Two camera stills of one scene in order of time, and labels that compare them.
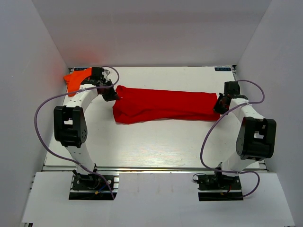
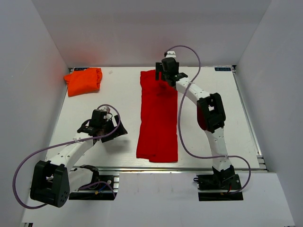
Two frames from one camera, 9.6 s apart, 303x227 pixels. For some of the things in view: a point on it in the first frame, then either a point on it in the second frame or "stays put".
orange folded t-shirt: x=75 y=79 stays put
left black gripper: x=112 y=96 → x=120 y=131
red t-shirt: x=138 y=104 → x=157 y=139
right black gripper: x=217 y=109 → x=159 y=68
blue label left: x=79 y=68 stays put
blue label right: x=222 y=69 stays put
